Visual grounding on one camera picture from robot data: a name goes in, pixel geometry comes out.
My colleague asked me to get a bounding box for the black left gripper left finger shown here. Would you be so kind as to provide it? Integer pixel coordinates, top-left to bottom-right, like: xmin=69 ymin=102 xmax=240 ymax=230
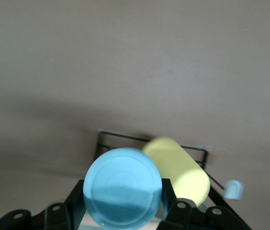
xmin=0 ymin=178 xmax=88 ymax=230

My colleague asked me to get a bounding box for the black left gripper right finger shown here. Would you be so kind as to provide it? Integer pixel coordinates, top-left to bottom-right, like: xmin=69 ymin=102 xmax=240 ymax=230
xmin=157 ymin=178 xmax=252 ymax=230

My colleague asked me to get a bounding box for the light blue cup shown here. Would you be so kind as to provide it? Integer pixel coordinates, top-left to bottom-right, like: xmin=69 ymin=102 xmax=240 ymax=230
xmin=83 ymin=147 xmax=163 ymax=229

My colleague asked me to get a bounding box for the yellow cup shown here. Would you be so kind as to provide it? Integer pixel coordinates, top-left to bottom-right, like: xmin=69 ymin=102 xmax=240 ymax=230
xmin=141 ymin=136 xmax=211 ymax=220

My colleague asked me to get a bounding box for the black wire cup rack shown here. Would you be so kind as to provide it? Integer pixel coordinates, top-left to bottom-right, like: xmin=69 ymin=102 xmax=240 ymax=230
xmin=94 ymin=128 xmax=244 ymax=209

